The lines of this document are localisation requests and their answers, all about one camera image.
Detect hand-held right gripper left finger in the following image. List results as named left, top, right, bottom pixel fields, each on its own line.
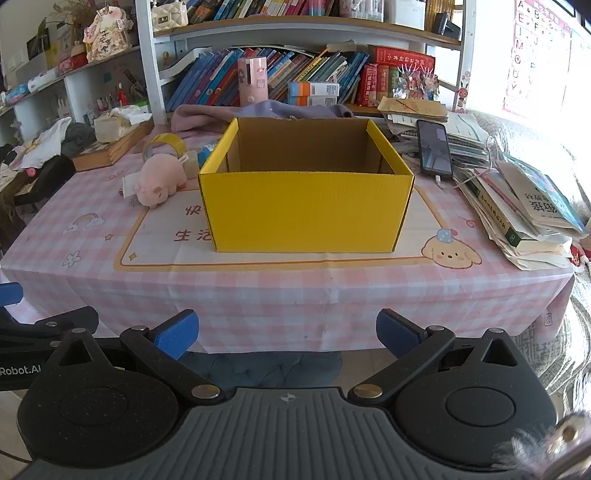
left=44, top=309, right=228, bottom=408

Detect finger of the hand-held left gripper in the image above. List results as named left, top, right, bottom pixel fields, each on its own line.
left=0, top=281, right=25, bottom=306
left=0, top=306, right=100, bottom=352

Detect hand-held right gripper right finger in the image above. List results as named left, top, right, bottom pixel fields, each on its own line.
left=347, top=308, right=548, bottom=407

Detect yellow cardboard box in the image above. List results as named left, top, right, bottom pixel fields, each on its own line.
left=198, top=117, right=415, bottom=254

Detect pink plush pig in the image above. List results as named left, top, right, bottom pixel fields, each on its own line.
left=123, top=154, right=189, bottom=208

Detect pink checked tablecloth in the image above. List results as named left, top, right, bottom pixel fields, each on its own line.
left=0, top=117, right=575, bottom=355

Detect white garment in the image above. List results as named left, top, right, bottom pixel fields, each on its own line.
left=9, top=117, right=73, bottom=171

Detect dark grey garment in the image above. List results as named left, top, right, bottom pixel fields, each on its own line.
left=60, top=122, right=99, bottom=158

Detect pile of books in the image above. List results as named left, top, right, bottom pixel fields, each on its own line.
left=455, top=152, right=589, bottom=271

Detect wooden chess board box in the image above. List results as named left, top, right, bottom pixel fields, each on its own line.
left=72, top=121, right=155, bottom=172

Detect black smartphone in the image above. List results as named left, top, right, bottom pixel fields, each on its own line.
left=416, top=119, right=454, bottom=179

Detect clear yellow tape roll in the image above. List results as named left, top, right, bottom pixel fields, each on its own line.
left=142, top=133, right=189, bottom=163

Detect cloth covered tissue box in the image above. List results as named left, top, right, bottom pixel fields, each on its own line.
left=93, top=105, right=153, bottom=143

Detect pile of papers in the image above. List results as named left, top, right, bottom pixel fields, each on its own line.
left=384, top=110, right=498, bottom=171

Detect pink purple cloth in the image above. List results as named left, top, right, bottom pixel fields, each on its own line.
left=172, top=102, right=354, bottom=136

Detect brown paper envelope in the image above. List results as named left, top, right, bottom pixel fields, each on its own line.
left=378, top=96, right=450, bottom=124

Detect red dictionaries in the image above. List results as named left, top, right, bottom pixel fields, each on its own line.
left=358, top=65, right=391, bottom=108

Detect colourful acrylic figure stand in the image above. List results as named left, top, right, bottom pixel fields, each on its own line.
left=390, top=65, right=441, bottom=100

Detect stack of small cartons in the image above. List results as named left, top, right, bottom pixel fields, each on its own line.
left=287, top=82, right=341, bottom=107

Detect row of leaning books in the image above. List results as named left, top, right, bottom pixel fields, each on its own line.
left=165, top=44, right=370, bottom=112

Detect white bookshelf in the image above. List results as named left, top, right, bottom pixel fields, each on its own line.
left=0, top=0, right=477, bottom=126

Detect red flat box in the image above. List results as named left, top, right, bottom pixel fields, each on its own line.
left=368, top=45, right=435, bottom=71

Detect pink decorated doll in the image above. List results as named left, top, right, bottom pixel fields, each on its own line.
left=83, top=7, right=133, bottom=64

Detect white quilted bag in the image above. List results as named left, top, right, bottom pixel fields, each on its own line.
left=151, top=0, right=189, bottom=32

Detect row of upright books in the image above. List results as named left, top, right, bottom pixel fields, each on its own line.
left=185, top=0, right=342, bottom=25

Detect white charging cable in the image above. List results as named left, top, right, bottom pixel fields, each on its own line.
left=434, top=172, right=498, bottom=191

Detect alphabet wall poster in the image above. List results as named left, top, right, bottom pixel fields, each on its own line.
left=502, top=0, right=574, bottom=121

